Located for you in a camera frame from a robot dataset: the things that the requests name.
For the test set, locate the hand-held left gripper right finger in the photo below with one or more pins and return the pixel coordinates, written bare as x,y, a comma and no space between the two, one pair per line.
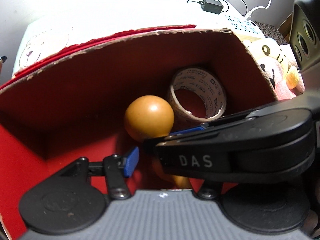
207,192

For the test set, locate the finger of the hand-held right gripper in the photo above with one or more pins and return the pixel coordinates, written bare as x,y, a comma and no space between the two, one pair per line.
190,160
190,130

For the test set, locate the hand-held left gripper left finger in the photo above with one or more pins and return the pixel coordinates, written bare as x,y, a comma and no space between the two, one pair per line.
131,161

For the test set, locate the brown wooden maraca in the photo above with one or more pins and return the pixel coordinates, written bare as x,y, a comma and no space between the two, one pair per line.
148,117

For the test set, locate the red cardboard box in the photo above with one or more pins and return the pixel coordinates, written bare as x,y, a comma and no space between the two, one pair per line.
75,100

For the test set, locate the beige printed tape roll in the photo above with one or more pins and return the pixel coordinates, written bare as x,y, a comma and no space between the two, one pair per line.
215,97

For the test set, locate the pink plush toy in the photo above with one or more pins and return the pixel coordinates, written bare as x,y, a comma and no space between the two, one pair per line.
277,80

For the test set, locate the dark patterned cloth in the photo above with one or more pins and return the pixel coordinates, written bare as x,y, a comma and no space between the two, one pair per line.
271,31

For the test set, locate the brown wooden furniture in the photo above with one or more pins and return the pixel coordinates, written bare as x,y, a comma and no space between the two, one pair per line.
285,27

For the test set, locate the white power strip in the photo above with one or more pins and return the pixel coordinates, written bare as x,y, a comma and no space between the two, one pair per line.
240,26

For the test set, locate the black power adapter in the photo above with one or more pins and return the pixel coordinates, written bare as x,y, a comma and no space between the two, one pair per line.
212,5

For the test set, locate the light green bear-print sheet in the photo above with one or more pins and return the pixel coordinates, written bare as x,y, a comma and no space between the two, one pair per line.
42,45

